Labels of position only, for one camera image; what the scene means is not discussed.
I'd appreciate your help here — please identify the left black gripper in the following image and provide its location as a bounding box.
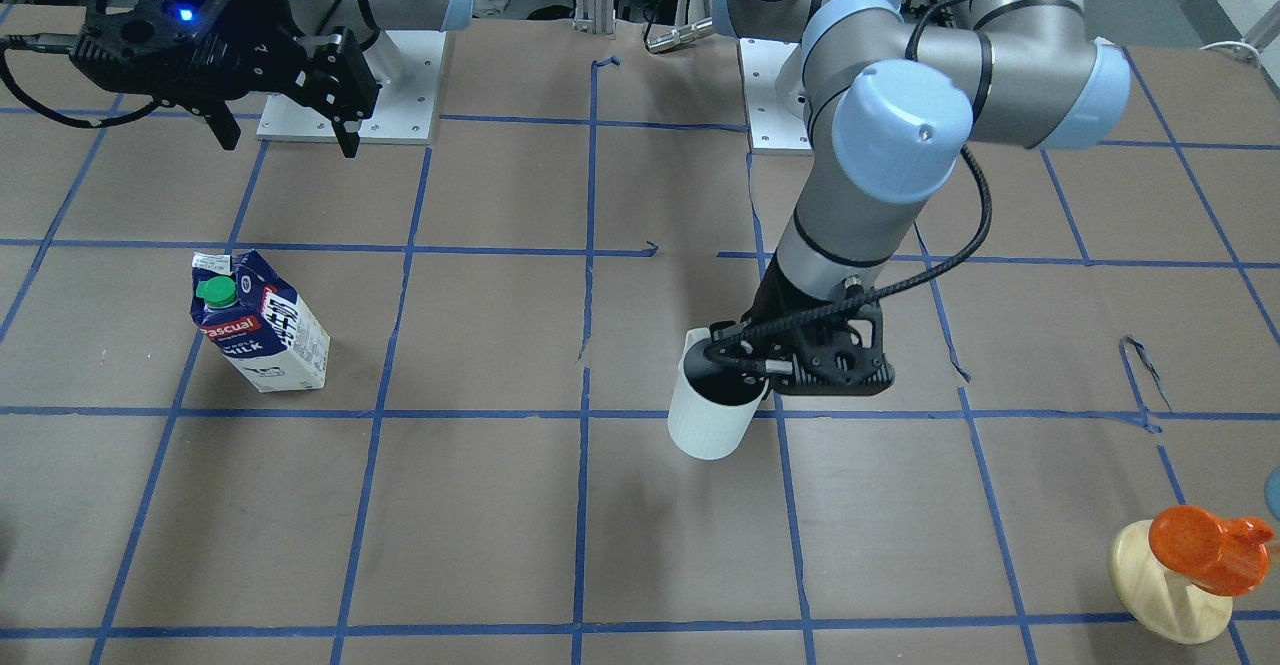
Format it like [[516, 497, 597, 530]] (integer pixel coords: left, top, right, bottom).
[[700, 265, 867, 386]]

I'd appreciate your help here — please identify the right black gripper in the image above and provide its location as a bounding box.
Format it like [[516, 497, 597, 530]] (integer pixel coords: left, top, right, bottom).
[[205, 29, 380, 159]]

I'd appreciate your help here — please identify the white ribbed mug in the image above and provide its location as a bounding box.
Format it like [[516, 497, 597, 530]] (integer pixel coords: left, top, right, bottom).
[[667, 327, 767, 460]]

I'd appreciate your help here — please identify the blue white milk carton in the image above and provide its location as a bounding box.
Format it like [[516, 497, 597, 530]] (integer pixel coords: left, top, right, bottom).
[[189, 249, 330, 393]]

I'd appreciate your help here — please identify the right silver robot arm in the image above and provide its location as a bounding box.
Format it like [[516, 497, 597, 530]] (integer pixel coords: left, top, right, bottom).
[[101, 0, 474, 159]]

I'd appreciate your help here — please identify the orange mug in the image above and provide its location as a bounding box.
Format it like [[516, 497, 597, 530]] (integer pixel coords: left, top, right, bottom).
[[1148, 505, 1276, 597]]

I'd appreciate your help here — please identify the blue mug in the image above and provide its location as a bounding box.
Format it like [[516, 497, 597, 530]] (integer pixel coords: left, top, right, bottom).
[[1263, 466, 1280, 520]]

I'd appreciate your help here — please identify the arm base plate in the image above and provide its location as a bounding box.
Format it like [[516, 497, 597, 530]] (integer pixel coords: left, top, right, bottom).
[[256, 29, 449, 156], [739, 38, 812, 156]]

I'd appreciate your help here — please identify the black camera cable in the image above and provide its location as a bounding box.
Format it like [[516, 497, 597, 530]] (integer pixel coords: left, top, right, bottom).
[[705, 0, 1061, 366]]

